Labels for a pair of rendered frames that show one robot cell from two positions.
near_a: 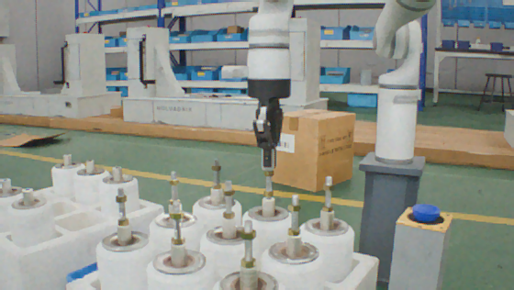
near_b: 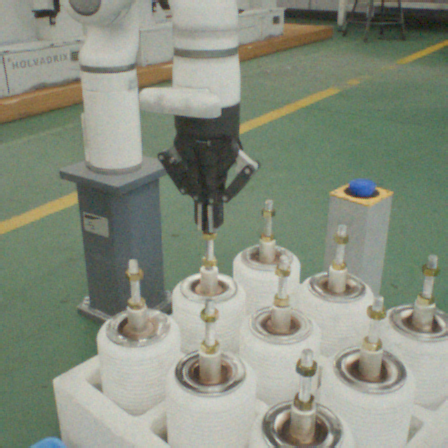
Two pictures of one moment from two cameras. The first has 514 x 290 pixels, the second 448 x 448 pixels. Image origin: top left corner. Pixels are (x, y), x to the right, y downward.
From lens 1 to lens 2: 0.88 m
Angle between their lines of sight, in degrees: 76
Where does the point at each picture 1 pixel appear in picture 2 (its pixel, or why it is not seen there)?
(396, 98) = (130, 84)
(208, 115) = not seen: outside the picture
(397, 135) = (136, 132)
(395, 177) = (149, 185)
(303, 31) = not seen: outside the picture
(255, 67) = (229, 88)
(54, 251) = not seen: outside the picture
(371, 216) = (134, 245)
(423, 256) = (382, 222)
